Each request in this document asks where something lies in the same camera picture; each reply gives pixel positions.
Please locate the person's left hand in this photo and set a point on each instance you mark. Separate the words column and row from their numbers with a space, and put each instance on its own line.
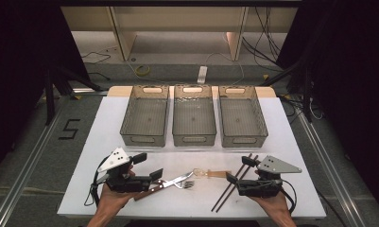
column 113, row 201

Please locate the black metal stand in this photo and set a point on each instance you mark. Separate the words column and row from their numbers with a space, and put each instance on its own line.
column 50, row 94
column 306, row 91

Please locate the person's right hand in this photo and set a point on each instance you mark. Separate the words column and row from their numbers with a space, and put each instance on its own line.
column 273, row 203

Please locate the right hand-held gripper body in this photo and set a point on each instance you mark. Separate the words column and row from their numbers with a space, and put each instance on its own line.
column 259, row 187

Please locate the white board table cover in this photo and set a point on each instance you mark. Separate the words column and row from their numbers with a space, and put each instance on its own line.
column 99, row 142

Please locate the metal fork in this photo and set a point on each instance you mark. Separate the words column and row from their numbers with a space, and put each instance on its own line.
column 185, row 184

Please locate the beige wooden shelf unit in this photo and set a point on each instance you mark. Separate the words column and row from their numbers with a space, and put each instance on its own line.
column 177, row 19

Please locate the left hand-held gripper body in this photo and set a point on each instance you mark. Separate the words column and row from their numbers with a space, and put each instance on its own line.
column 127, row 184

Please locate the smoky clear plastic bin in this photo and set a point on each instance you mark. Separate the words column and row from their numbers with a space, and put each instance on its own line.
column 194, row 118
column 144, row 118
column 242, row 118

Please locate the aluminium floor rail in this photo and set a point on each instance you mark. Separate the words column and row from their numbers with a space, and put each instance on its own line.
column 29, row 160
column 329, row 164

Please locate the white power strip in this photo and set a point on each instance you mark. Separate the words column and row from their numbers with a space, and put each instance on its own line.
column 202, row 74

